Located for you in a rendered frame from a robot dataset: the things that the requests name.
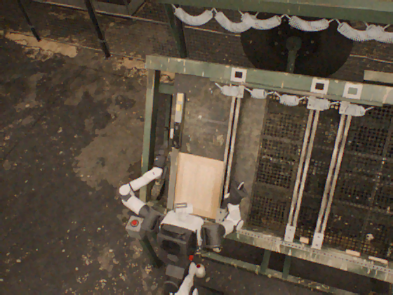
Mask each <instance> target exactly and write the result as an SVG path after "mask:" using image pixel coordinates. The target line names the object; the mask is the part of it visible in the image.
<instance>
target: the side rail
mask: <svg viewBox="0 0 393 295"><path fill-rule="evenodd" d="M160 77H161V71H158V70H149V69H148V73H147V93H146V104H145V125H144V135H143V145H142V166H141V177H142V176H143V175H144V174H145V173H147V172H148V171H151V170H152V166H153V161H154V150H155V140H156V123H157V114H158V104H159V83H160ZM151 194H152V181H151V182H149V183H148V184H146V185H144V186H142V187H141V188H140V197H139V199H140V200H141V201H142V202H146V201H147V200H149V199H150V198H151Z"/></svg>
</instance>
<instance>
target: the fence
mask: <svg viewBox="0 0 393 295"><path fill-rule="evenodd" d="M178 94H180V95H182V102H180V101H178ZM184 103H185V93H181V92H178V93H177V104H181V109H180V111H177V107H176V115H175V122H178V123H180V134H179V141H178V145H180V139H181V132H182V118H183V110H184ZM179 151H180V148H178V149H176V148H175V147H173V152H172V160H171V174H170V183H169V191H168V205H167V208H169V209H174V202H175V189H176V181H177V176H176V174H177V167H178V153H179Z"/></svg>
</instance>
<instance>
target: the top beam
mask: <svg viewBox="0 0 393 295"><path fill-rule="evenodd" d="M232 68H234V69H240V70H246V78H245V83H250V84H259V85H264V86H273V87H278V88H283V89H293V90H297V91H306V92H310V90H311V86H312V80H313V79H320V80H326V81H329V83H328V90H327V93H326V95H330V96H340V97H343V93H344V90H345V84H356V85H361V86H362V89H361V95H360V98H359V100H367V101H372V102H377V103H384V104H389V105H393V87H392V86H382V85H377V84H367V83H361V82H355V81H347V80H341V79H331V78H325V77H315V76H310V75H304V74H296V73H290V72H275V71H269V70H259V69H253V68H248V67H238V66H233V65H223V64H218V63H208V62H202V61H197V60H187V59H182V58H172V57H167V56H161V55H146V56H145V69H149V70H158V71H168V72H177V73H181V74H190V75H196V76H200V77H210V78H211V77H212V78H217V79H226V80H231V76H232ZM357 89H358V88H354V87H349V90H348V93H347V94H352V95H356V94H357Z"/></svg>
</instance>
